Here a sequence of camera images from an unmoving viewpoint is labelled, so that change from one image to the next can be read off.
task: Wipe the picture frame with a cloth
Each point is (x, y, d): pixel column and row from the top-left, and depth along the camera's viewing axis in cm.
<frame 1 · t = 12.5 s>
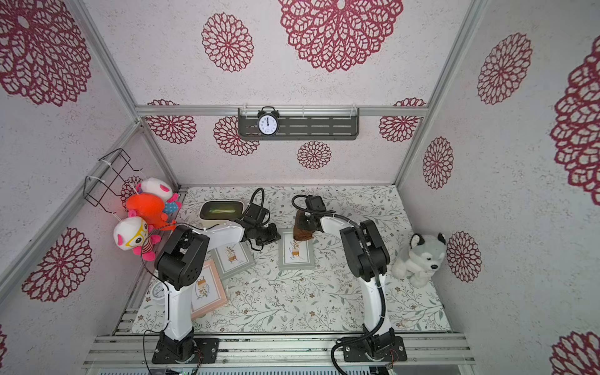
left hand: (280, 240, 100), fingers closed
right hand: (297, 219, 104), fingers closed
brown cloth: (301, 234, 101), point 3 cm above the table
cream box with green lid: (217, 213, 107), point 4 cm above the table
white pink plush top: (153, 185, 95), point 21 cm above the table
red plush toy: (150, 207, 89), point 19 cm above the table
white plush with yellow glasses: (134, 233, 81), point 20 cm above the table
grey husky plush: (423, 258, 77), point 18 cm above the table

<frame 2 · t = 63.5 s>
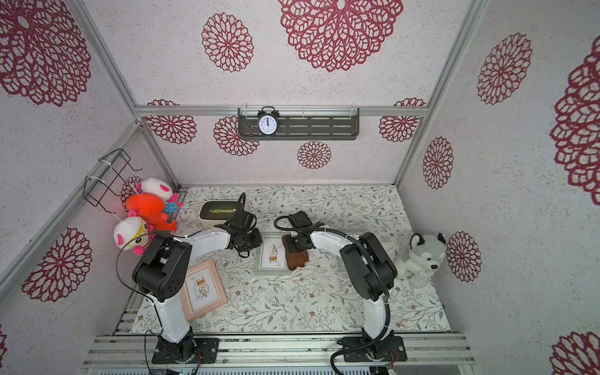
left hand: (262, 244, 99), fingers closed
right hand: (286, 244, 96), fingers closed
brown cloth: (294, 259, 92), point 4 cm above the table
the other named things where they were.

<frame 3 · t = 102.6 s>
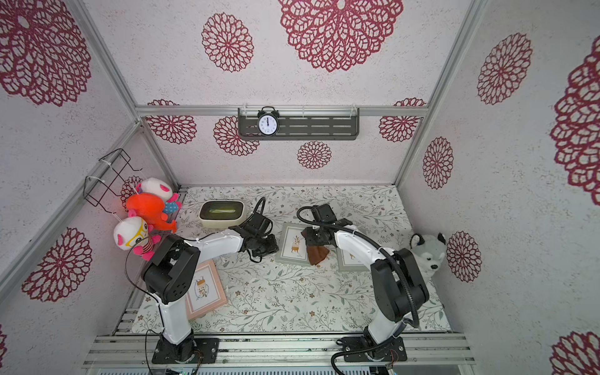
left hand: (277, 249, 95), fingers open
right hand: (307, 235, 91), fingers closed
brown cloth: (316, 254, 87), point 10 cm above the table
the other named things where they were.

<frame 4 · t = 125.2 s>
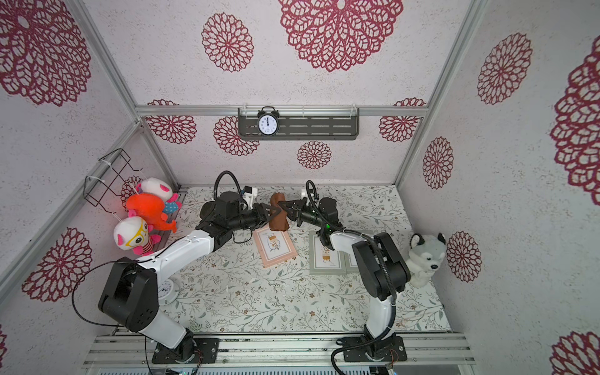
left hand: (280, 212, 81), fingers open
right hand: (275, 203, 81), fingers closed
brown cloth: (280, 223, 81), point 22 cm above the table
